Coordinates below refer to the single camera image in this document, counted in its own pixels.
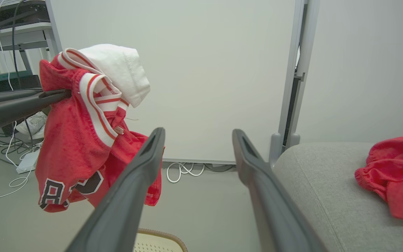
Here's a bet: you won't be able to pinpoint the grey fabric sofa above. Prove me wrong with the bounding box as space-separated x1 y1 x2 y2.
272 141 403 252

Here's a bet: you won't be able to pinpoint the large white partition panel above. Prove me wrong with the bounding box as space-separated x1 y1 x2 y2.
45 0 309 166

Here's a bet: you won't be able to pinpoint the red basketball shorts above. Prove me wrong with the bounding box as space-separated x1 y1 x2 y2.
354 133 403 222

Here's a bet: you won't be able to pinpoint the loose white floor cable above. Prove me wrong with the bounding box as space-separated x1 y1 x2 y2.
0 121 42 199

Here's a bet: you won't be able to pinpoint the narrow white partition panel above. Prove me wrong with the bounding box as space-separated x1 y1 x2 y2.
285 0 403 147

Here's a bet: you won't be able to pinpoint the red basketball jersey white trim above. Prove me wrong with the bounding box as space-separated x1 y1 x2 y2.
35 43 164 213

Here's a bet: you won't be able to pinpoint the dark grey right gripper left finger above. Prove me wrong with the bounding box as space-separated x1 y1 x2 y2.
65 127 166 252

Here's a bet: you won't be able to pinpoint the coiled white cable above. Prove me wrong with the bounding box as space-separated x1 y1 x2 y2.
166 162 206 183

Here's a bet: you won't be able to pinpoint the dark box with green edge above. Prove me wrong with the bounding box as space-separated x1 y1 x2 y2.
0 70 42 94

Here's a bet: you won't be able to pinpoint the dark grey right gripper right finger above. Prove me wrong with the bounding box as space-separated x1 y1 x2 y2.
232 128 328 252

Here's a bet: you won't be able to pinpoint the black cable under partition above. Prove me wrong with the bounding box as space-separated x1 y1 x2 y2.
205 163 237 173

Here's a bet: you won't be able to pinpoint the white sneaker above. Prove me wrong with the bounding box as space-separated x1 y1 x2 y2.
15 111 48 135

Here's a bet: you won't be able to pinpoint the grey metal desk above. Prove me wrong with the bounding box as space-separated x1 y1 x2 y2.
0 0 63 85

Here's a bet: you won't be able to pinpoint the cream plastic laundry basket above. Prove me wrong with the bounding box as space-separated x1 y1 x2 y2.
133 228 188 252

